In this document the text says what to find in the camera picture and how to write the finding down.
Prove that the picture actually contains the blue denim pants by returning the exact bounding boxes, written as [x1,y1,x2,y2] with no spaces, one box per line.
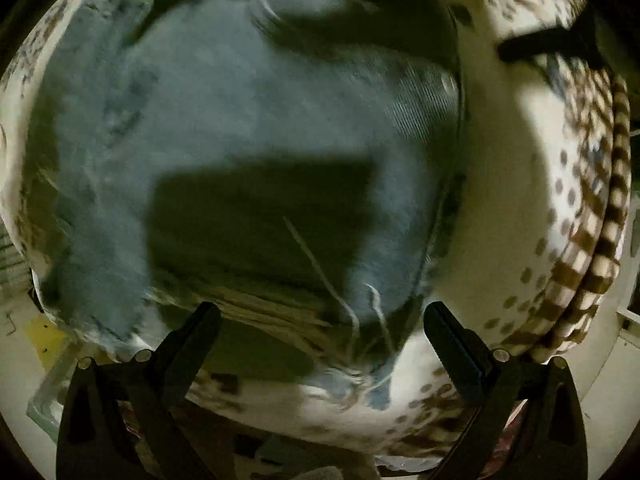
[30,0,462,411]

